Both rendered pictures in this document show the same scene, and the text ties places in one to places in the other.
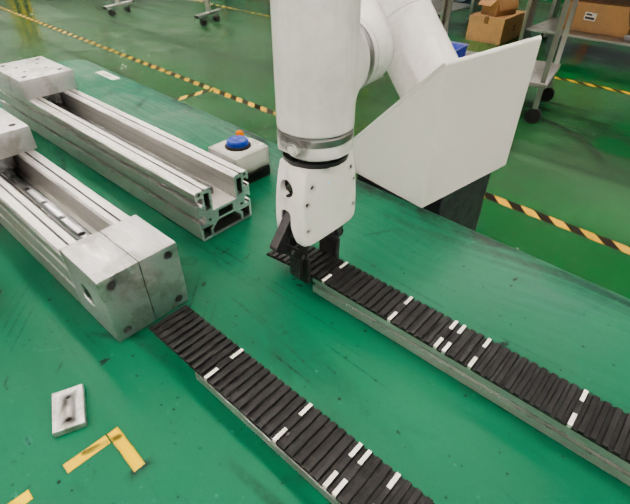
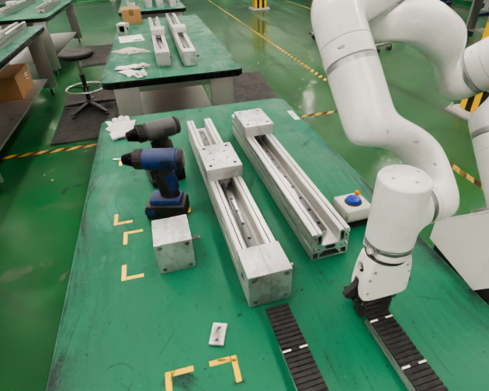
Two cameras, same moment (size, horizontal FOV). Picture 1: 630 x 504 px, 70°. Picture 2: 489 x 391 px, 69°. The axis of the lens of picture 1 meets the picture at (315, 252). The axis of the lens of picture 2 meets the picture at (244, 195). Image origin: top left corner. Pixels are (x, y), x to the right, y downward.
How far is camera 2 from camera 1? 25 cm
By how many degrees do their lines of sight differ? 27
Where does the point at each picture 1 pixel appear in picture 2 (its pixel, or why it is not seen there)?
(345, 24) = (415, 204)
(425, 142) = (486, 249)
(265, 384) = (311, 372)
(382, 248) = (425, 311)
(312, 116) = (384, 240)
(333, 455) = not seen: outside the picture
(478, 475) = not seen: outside the picture
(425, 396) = not seen: outside the picture
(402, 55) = not seen: outside the picture
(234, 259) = (324, 280)
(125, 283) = (261, 282)
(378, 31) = (446, 198)
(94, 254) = (251, 260)
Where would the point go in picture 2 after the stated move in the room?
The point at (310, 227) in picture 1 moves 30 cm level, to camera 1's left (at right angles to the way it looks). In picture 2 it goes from (369, 292) to (235, 239)
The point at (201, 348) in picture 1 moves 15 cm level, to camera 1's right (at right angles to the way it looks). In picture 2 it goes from (286, 333) to (362, 371)
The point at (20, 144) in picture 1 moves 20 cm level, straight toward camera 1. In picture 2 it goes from (235, 172) to (237, 212)
